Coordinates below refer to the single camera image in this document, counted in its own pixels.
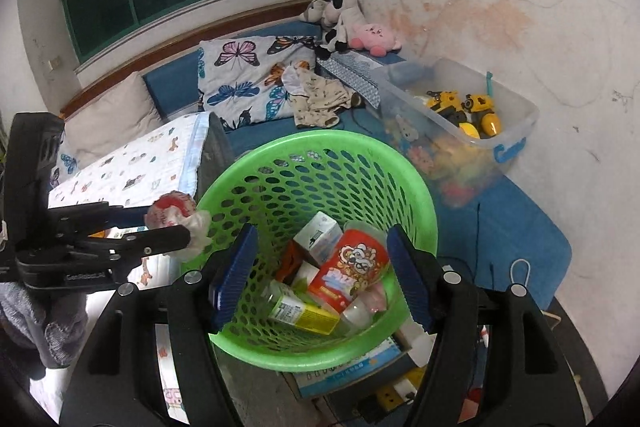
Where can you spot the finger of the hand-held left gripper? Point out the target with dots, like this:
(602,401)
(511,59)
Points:
(100,216)
(150,243)

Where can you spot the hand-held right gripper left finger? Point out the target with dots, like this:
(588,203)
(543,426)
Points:
(235,279)

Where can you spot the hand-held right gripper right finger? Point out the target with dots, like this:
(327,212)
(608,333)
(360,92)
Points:
(405,277)

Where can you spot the red white wrapper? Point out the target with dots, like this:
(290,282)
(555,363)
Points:
(175,212)

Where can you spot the clear plastic bottle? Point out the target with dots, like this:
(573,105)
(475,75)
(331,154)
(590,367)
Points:
(282,302)

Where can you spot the red plastic cup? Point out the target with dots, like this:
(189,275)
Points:
(350,272)

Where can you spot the orange wrapper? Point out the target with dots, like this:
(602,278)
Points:
(289,264)

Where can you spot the small white box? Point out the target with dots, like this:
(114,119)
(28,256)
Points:
(306,276)

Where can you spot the yellow box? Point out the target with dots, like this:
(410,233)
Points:
(317,319)

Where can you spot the white milk carton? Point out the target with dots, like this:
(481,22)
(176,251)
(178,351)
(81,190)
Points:
(320,234)

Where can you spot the green plastic basket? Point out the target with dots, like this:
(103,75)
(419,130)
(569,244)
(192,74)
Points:
(310,167)

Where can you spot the pink wrapper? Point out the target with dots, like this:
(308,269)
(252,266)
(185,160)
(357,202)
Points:
(376,299)

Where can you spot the beige pillow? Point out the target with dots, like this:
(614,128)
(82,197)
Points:
(115,117)

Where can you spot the cardboard box under basket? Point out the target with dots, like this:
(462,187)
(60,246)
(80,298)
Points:
(350,367)

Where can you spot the small yellow toy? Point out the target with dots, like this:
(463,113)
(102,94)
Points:
(400,392)

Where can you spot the blue bed sheet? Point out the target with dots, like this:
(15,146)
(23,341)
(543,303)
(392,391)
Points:
(515,237)

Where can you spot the pile of colourful toys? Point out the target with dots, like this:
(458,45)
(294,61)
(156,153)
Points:
(445,162)

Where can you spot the wooden bed headboard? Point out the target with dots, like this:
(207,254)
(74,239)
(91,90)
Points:
(160,57)

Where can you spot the yellow toy truck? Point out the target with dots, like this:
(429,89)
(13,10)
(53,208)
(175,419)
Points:
(445,107)
(481,114)

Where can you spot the butterfly print pillow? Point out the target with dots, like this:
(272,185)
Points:
(240,77)

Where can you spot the clear plastic storage bin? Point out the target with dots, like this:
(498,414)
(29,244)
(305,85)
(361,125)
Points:
(510,117)

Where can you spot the beige patterned clothes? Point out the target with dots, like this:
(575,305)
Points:
(317,99)

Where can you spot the grey patterned cloth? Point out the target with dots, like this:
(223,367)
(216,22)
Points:
(355,74)

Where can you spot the pink plush toy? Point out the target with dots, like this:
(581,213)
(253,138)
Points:
(372,38)

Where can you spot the black and white cow plush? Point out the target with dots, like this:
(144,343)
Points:
(342,14)

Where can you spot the grey plush toy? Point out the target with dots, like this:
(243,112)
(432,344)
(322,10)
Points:
(315,12)

